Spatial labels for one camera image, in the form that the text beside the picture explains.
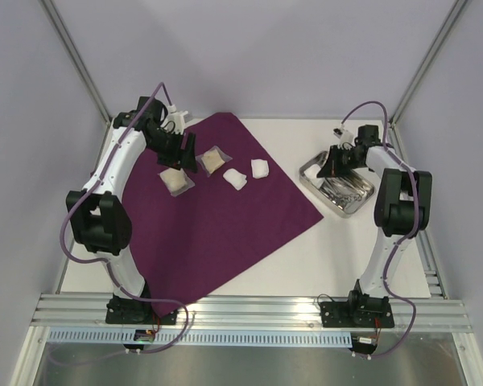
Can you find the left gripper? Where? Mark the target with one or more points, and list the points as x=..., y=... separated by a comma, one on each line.
x=176, y=159

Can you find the aluminium frame post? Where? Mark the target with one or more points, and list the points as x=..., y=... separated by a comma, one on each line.
x=60, y=28
x=448, y=25

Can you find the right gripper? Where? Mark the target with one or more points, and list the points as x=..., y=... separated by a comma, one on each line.
x=338, y=159

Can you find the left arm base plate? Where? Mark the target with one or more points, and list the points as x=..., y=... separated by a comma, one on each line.
x=121, y=311

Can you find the gauze packet right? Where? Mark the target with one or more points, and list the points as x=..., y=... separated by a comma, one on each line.
x=212, y=160

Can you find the slotted cable duct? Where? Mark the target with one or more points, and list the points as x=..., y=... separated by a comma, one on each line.
x=203, y=337

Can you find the white cotton pad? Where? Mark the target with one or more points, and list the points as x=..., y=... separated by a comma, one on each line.
x=235, y=178
x=318, y=182
x=260, y=168
x=312, y=171

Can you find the gauze packet left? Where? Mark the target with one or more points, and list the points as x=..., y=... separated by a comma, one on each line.
x=176, y=181

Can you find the left aluminium frame post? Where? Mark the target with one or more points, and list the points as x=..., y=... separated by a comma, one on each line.
x=60, y=28

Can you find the steel instrument tray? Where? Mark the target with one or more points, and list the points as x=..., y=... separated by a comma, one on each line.
x=320, y=159

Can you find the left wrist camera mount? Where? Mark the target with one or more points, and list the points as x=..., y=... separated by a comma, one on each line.
x=176, y=120

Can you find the aluminium rail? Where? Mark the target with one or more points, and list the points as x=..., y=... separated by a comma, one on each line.
x=219, y=312
x=423, y=242

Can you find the aluminium front rail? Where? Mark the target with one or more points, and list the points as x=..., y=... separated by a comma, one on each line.
x=219, y=312

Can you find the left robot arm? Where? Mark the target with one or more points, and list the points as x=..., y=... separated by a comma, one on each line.
x=96, y=214

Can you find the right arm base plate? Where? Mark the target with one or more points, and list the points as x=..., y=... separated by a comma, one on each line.
x=343, y=315

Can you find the purple cloth mat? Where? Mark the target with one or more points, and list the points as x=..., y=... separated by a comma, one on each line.
x=189, y=245

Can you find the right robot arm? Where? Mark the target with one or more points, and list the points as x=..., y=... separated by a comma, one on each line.
x=402, y=209

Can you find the right aluminium frame post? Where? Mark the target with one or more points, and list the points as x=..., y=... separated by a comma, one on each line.
x=448, y=25

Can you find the gauze packet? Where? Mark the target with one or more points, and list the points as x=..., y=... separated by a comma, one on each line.
x=212, y=160
x=176, y=181

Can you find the right side aluminium rail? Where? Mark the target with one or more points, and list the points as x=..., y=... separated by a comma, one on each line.
x=423, y=242

